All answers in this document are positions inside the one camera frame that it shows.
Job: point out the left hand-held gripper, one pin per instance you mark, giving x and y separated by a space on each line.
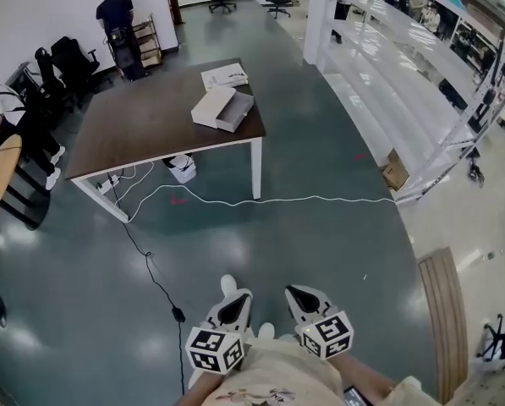
214 347

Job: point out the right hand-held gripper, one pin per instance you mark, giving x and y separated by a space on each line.
328 332

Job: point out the person's left forearm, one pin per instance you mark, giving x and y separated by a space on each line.
201 387

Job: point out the person's right forearm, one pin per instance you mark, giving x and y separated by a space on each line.
362 372

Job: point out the person's left white shoe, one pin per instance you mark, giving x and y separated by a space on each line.
228 286

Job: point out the person's white shoe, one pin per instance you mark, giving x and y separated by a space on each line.
267 331
228 286

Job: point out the person's right white shoe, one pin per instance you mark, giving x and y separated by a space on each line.
267 331

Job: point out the person's cream printed shirt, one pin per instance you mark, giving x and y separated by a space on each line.
277 370

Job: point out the black screen device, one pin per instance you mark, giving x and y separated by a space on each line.
355 396

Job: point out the wooden slat board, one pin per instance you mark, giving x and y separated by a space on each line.
442 319

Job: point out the white bin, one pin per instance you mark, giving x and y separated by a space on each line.
182 169

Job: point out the cardboard box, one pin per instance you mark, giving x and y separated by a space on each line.
393 155
396 178

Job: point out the white power strip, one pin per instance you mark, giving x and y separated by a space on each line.
108 183

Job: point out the dark wooden table white legs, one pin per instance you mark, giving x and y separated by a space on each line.
150 125

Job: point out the black wheeled stand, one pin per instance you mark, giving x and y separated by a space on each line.
476 169

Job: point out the white paperback book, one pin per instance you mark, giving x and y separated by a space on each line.
224 76

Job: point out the white metal shelf rack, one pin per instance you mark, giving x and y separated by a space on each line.
387 57

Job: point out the wooden shelf cart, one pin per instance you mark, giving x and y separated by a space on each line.
148 40

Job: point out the white square pillar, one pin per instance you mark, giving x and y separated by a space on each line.
320 15

